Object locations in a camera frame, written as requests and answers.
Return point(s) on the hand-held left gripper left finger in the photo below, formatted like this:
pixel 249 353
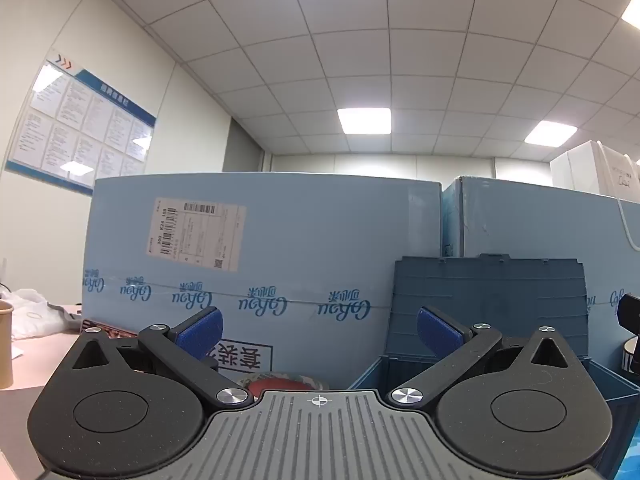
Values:
pixel 200 332

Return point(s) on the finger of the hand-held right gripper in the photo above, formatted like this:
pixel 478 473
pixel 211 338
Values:
pixel 629 310

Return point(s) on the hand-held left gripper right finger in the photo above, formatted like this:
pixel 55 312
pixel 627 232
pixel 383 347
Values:
pixel 437 332

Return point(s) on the blue plastic storage box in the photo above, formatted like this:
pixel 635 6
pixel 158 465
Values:
pixel 490 290

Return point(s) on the silver can with red lid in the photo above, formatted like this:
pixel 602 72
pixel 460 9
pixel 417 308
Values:
pixel 270 386

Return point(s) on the large light blue carton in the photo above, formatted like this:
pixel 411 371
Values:
pixel 310 240

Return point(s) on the white plastic bag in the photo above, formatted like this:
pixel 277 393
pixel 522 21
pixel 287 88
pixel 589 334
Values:
pixel 30 312

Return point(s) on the brown paper cup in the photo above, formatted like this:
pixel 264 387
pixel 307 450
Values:
pixel 5 345

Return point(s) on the ceiling light panels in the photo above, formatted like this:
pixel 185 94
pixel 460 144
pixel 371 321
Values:
pixel 364 121

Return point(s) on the wall notice board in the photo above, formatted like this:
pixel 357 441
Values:
pixel 80 120

